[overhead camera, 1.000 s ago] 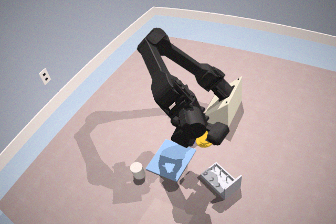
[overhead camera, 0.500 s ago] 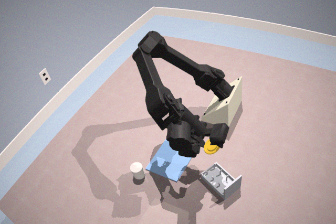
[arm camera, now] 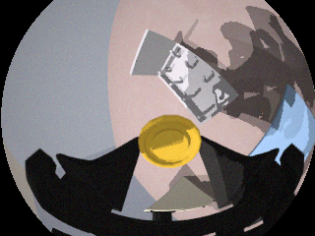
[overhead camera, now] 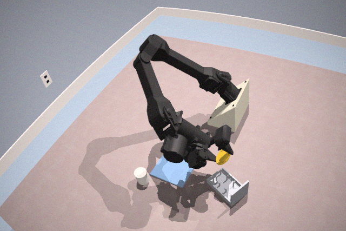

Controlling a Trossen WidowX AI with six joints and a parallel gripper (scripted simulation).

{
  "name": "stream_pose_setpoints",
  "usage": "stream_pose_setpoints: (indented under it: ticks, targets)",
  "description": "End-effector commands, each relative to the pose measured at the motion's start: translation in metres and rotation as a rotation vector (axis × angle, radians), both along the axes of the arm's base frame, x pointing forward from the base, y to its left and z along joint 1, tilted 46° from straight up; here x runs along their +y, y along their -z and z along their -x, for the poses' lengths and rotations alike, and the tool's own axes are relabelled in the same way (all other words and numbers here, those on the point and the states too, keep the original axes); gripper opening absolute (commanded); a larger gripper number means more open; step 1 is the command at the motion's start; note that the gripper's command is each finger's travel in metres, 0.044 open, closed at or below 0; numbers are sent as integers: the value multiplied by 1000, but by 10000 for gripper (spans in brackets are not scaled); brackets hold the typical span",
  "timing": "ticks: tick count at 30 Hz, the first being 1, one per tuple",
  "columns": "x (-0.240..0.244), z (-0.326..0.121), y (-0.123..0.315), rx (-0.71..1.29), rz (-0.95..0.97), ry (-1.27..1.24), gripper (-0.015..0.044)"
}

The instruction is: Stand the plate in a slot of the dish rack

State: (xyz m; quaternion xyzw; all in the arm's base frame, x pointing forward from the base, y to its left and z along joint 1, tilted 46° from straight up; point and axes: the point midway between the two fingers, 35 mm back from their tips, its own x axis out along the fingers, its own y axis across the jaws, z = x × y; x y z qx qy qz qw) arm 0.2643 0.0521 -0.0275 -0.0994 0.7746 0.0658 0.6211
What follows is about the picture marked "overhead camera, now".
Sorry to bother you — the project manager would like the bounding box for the light blue mat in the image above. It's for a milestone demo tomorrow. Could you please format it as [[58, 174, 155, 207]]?
[[150, 155, 193, 187]]

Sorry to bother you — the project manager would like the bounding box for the yellow plate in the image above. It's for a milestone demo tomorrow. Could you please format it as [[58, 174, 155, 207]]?
[[216, 149, 231, 165]]

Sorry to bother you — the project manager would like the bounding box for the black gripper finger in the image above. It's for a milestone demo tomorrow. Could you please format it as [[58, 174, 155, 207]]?
[[218, 144, 234, 155], [207, 150, 216, 162]]

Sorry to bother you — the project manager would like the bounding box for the white cylinder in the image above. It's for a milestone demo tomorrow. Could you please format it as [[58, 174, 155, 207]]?
[[134, 167, 150, 185]]

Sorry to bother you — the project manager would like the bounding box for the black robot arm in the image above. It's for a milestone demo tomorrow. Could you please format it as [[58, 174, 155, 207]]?
[[133, 34, 242, 169]]

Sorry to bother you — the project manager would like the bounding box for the white dish rack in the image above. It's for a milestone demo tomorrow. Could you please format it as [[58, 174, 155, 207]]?
[[207, 167, 249, 206]]

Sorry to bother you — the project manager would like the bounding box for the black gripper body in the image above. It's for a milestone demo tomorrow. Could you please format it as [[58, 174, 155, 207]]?
[[184, 125, 231, 163]]

